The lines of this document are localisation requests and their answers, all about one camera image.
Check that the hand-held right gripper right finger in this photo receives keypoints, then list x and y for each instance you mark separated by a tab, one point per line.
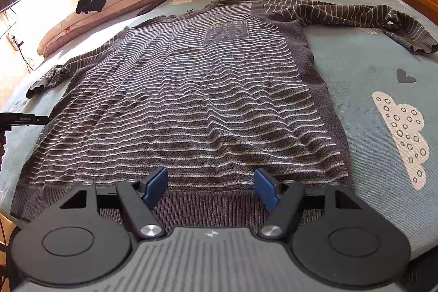
267	186

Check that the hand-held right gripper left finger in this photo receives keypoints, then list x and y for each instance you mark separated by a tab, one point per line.
155	184

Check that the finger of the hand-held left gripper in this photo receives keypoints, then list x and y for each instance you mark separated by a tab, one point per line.
41	120

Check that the grey striped sweater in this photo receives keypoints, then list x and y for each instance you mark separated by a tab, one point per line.
205	90

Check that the power strip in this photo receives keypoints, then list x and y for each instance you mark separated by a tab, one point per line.
14	40

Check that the black smartphone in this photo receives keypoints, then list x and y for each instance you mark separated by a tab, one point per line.
145	9

